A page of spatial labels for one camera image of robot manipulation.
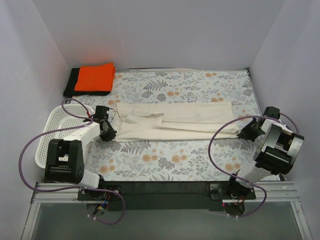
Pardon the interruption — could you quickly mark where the cream white t shirt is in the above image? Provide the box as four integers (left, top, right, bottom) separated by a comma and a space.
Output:
115, 101, 235, 143

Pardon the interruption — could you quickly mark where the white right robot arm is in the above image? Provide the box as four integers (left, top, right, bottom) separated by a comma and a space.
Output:
226, 106, 305, 199

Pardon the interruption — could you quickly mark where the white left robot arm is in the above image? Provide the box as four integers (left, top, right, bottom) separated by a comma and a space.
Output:
44, 105, 117, 200

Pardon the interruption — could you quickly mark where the floral patterned table cloth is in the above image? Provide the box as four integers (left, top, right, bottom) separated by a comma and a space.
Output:
75, 70, 261, 181

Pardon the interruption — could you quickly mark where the white plastic laundry basket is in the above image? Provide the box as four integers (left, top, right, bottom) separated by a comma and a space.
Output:
35, 104, 100, 169

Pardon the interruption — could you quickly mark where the orange folded t shirt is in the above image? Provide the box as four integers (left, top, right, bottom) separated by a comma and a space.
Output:
74, 62, 116, 92

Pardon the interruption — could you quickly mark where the black folded t shirt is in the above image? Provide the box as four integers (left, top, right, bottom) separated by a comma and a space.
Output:
63, 68, 110, 98

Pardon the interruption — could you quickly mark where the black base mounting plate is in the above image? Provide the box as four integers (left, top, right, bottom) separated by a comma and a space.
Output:
77, 181, 256, 211

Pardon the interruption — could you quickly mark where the aluminium front frame rail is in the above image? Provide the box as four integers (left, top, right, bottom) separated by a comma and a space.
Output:
31, 181, 300, 203

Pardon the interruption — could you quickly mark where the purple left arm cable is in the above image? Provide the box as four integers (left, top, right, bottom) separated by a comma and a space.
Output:
19, 98, 126, 226

